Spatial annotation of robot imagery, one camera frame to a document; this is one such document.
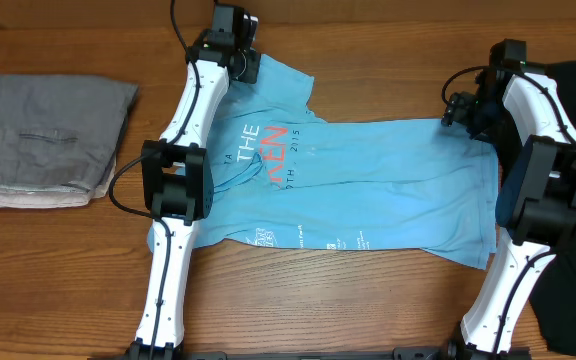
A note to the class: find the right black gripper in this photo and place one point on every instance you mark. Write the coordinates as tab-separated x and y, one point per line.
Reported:
456	113

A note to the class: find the light blue printed t-shirt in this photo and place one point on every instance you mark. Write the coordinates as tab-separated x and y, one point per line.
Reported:
286	178

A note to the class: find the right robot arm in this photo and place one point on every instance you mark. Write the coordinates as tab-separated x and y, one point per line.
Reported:
516	109

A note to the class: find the folded beige cloth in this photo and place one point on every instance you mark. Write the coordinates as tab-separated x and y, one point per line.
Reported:
59	197

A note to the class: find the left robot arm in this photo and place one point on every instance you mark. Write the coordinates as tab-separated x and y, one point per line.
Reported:
176	175

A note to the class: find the folded grey trousers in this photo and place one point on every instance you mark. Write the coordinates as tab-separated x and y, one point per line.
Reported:
60	130

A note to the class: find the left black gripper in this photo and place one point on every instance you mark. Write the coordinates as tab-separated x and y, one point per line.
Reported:
249	72

